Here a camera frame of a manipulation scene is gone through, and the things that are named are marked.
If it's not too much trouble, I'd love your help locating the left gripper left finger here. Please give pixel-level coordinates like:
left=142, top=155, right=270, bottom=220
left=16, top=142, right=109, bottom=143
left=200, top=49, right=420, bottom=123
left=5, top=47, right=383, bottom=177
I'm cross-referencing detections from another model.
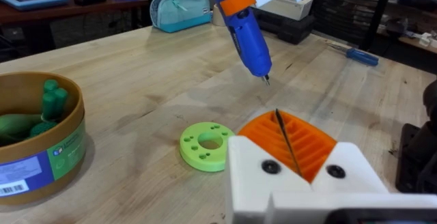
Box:
left=225, top=109, right=313, bottom=224

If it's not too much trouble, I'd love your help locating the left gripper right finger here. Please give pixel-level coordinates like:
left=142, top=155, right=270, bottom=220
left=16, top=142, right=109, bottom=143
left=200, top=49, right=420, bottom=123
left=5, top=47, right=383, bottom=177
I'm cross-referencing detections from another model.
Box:
left=276, top=109, right=391, bottom=194

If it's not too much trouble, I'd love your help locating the blue electric screwdriver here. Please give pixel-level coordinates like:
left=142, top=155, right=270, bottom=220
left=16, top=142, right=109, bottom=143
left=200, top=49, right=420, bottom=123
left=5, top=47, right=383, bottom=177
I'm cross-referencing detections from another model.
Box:
left=214, top=0, right=273, bottom=87

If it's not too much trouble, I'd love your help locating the white open box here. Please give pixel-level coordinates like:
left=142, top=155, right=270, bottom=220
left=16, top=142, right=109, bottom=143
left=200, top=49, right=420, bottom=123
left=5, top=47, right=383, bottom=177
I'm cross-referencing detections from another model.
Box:
left=258, top=0, right=314, bottom=22

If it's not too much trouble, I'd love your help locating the black tool case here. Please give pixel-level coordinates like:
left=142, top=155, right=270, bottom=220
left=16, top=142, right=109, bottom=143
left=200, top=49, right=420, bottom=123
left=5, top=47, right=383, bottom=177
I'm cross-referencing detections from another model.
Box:
left=253, top=8, right=315, bottom=46

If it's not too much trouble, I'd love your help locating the green disc with holes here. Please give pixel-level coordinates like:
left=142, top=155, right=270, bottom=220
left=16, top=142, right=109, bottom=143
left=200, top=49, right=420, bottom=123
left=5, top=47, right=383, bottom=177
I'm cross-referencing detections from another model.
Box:
left=179, top=122, right=236, bottom=173

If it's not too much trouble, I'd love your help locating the teal zip pouch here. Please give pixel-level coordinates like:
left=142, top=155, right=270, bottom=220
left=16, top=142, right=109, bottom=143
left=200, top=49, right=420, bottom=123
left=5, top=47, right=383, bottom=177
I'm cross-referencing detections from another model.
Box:
left=149, top=0, right=213, bottom=33

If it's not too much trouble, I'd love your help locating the brown wooden desk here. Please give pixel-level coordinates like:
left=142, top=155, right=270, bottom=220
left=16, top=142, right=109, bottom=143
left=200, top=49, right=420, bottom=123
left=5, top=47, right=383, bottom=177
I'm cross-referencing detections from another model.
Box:
left=0, top=0, right=150, bottom=27

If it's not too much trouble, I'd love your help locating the brown tub with green toys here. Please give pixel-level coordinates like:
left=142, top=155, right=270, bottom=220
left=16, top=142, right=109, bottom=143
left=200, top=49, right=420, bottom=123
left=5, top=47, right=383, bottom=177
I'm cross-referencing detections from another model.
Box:
left=0, top=72, right=87, bottom=206

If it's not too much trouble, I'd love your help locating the blue handled screwdriver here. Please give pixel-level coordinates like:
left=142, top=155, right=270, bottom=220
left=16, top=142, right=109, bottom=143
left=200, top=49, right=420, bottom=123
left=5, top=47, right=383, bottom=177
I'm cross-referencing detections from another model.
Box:
left=326, top=42, right=380, bottom=67

